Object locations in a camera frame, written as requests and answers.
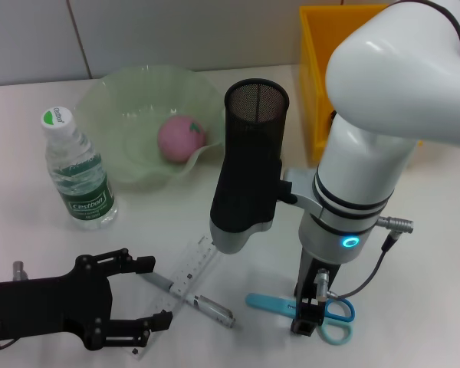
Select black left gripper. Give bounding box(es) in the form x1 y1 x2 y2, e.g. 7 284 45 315
0 248 174 353

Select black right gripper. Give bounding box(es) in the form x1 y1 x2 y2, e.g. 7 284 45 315
290 247 341 338

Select blue scissors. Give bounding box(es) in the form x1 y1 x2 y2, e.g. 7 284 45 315
245 293 357 346

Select transparent plastic ruler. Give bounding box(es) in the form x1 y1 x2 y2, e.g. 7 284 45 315
132 235 222 360

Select clear green-label water bottle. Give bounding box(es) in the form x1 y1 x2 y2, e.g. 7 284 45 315
41 106 120 232

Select pink toy peach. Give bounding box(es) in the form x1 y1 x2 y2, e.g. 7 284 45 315
156 116 209 166

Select grey white pen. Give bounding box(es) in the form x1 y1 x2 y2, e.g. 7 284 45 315
140 271 238 330

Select translucent green fruit plate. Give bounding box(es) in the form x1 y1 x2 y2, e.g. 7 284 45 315
75 64 225 193

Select black mesh pen holder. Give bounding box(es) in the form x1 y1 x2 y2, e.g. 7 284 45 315
223 77 291 166

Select yellow plastic bin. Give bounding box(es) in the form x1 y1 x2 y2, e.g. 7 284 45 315
298 3 425 168

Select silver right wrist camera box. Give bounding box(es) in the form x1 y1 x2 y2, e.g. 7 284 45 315
209 145 294 256

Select left arm grey cable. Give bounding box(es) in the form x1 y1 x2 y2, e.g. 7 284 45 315
0 260 31 353

